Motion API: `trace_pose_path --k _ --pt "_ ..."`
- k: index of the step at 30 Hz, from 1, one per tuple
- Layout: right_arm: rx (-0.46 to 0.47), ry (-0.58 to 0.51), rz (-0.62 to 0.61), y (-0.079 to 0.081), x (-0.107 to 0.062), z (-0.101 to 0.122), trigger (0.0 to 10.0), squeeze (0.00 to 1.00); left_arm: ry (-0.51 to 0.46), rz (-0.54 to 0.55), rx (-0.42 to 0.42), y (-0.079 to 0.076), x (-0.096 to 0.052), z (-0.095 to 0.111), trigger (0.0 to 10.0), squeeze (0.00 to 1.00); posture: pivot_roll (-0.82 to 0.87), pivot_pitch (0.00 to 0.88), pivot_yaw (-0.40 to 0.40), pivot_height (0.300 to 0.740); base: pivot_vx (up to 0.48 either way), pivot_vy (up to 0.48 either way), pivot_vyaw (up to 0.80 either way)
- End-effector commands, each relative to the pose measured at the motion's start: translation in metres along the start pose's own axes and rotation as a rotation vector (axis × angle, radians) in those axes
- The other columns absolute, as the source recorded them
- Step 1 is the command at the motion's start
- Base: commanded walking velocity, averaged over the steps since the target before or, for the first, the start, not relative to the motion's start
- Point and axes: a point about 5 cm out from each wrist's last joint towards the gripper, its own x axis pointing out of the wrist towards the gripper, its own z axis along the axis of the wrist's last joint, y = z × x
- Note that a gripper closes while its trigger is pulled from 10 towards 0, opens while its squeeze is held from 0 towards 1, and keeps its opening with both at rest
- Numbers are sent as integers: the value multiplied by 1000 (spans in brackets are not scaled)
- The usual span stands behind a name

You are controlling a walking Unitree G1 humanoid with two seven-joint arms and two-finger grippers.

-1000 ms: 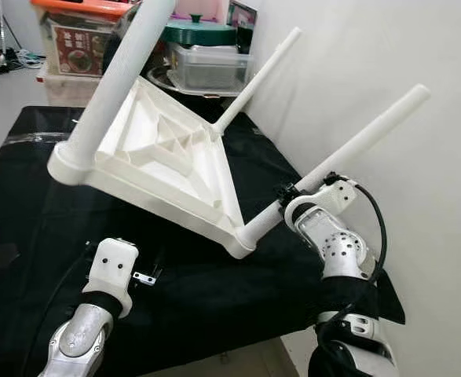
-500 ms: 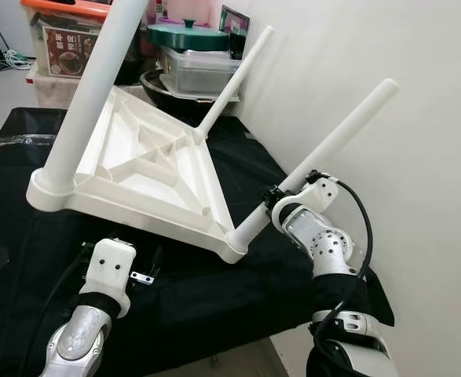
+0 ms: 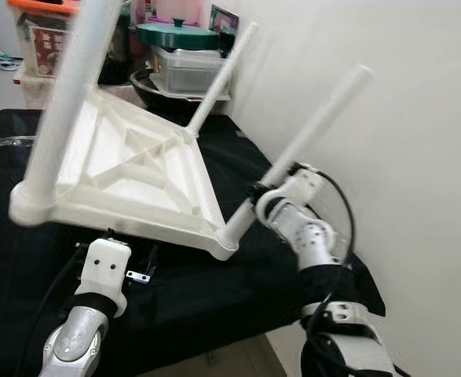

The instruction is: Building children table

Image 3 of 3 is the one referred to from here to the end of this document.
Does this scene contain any white plastic table top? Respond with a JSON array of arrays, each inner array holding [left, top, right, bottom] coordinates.
[[9, 85, 240, 262]]

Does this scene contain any black tablecloth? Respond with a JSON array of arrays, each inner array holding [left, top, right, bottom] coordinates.
[[0, 106, 386, 377]]

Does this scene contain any clear plastic storage box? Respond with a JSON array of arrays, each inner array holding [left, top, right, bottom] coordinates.
[[148, 47, 231, 95]]

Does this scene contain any black wok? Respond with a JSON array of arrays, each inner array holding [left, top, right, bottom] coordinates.
[[130, 69, 231, 115]]

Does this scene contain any green pot lid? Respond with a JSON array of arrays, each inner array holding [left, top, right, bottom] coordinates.
[[136, 20, 223, 52]]

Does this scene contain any clear tape strip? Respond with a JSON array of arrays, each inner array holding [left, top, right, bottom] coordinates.
[[0, 135, 35, 150]]

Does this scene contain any beige cloth covered bench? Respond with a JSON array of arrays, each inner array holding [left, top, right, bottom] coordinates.
[[14, 75, 66, 109]]

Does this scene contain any red printed carton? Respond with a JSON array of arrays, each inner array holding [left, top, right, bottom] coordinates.
[[27, 27, 70, 78]]

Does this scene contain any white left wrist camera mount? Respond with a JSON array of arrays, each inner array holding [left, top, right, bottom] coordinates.
[[82, 238, 133, 319]]

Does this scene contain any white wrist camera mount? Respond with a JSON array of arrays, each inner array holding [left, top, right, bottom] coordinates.
[[82, 238, 133, 319], [255, 165, 325, 229]]

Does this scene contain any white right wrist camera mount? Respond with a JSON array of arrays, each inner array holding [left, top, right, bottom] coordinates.
[[255, 165, 325, 229]]

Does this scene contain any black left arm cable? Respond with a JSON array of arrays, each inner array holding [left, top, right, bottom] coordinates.
[[14, 247, 86, 377]]

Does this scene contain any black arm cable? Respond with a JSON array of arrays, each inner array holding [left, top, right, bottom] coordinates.
[[14, 247, 86, 377], [313, 169, 412, 377]]

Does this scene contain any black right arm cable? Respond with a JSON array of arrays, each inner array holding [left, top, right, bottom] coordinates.
[[313, 169, 412, 377]]

